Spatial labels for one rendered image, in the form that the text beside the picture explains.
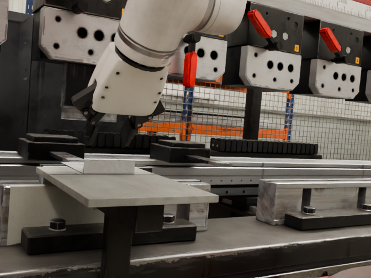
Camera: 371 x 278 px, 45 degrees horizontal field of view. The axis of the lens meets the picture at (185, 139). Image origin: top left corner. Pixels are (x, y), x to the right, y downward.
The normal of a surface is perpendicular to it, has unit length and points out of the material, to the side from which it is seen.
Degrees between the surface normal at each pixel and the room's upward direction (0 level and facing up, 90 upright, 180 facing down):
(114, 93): 131
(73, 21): 90
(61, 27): 90
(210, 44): 90
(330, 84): 90
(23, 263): 0
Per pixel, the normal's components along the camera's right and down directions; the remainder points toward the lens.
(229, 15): 0.47, 0.53
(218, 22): 0.28, 0.81
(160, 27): 0.08, 0.67
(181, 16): 0.47, 0.72
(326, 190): 0.51, 0.09
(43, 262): 0.08, -1.00
